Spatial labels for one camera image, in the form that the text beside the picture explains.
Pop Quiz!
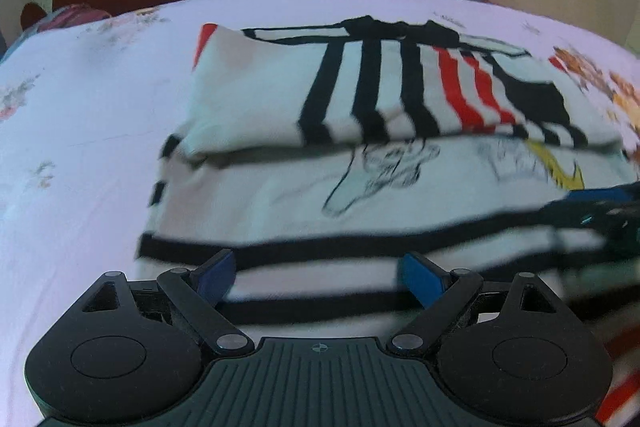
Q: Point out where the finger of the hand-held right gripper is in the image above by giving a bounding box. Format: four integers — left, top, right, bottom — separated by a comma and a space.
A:
542, 181, 640, 253

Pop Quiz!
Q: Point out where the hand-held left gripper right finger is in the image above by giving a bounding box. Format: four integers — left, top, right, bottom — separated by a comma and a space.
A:
387, 252, 576, 354

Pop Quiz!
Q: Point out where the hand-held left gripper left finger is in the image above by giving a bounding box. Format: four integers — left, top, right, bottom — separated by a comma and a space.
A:
62, 249, 253, 355

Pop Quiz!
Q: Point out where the striped knit sweater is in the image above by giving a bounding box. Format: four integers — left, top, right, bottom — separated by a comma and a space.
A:
135, 14, 640, 427

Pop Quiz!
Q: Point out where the bed with floral pink sheet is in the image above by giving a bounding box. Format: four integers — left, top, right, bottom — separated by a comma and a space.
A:
0, 0, 640, 427

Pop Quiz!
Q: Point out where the folded bedding pile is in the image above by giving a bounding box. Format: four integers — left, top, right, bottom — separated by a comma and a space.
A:
30, 4, 113, 32

